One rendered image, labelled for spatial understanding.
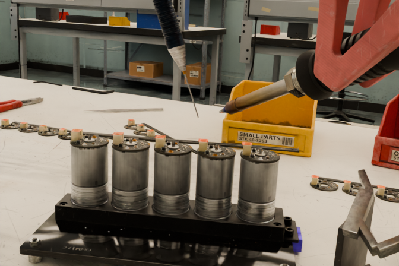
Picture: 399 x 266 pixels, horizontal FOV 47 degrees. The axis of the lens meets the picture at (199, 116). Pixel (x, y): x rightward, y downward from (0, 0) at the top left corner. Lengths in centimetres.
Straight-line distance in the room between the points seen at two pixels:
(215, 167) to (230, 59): 467
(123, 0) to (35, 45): 354
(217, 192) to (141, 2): 265
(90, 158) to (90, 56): 555
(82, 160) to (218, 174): 9
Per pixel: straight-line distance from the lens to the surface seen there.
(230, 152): 30
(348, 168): 49
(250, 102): 26
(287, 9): 256
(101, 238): 30
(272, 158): 29
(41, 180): 42
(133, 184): 30
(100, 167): 31
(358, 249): 24
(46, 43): 629
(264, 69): 483
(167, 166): 29
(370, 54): 19
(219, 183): 29
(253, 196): 29
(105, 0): 306
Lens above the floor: 90
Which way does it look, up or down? 13 degrees down
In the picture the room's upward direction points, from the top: 3 degrees clockwise
